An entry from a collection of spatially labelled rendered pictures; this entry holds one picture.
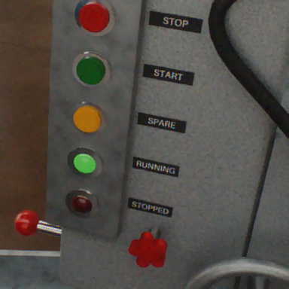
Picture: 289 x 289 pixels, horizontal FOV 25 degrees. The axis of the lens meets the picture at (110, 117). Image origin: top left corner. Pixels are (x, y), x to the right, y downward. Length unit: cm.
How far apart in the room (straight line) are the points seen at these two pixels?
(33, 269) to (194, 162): 45
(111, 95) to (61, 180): 12
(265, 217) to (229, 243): 5
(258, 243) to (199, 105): 17
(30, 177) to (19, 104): 63
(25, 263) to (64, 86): 46
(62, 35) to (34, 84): 296
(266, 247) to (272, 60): 21
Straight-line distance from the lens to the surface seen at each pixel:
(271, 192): 66
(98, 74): 58
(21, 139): 308
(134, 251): 67
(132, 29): 56
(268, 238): 69
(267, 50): 57
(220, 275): 64
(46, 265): 100
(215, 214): 66
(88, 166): 63
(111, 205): 66
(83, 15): 56
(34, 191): 276
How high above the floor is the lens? 169
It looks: 31 degrees down
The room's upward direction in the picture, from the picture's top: 5 degrees clockwise
